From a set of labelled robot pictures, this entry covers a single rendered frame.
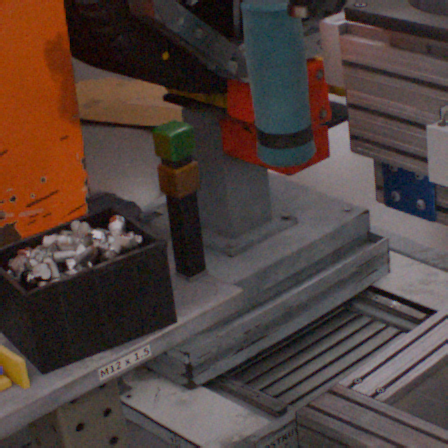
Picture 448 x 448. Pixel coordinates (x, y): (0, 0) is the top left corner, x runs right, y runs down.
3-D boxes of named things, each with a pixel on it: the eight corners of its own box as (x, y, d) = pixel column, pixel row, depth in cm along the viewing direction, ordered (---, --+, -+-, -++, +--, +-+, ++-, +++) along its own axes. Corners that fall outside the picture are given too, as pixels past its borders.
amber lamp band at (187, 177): (182, 181, 167) (178, 153, 165) (202, 189, 164) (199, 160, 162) (158, 193, 165) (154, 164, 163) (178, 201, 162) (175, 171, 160)
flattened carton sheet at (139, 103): (99, 80, 379) (97, 70, 378) (256, 94, 352) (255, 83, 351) (39, 117, 356) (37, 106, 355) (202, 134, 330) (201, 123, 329)
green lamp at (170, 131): (177, 146, 165) (174, 118, 163) (198, 153, 162) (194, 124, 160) (153, 157, 162) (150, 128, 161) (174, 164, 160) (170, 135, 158)
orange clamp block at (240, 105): (226, 63, 202) (225, 116, 205) (260, 72, 196) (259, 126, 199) (258, 58, 206) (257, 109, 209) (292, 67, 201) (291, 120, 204)
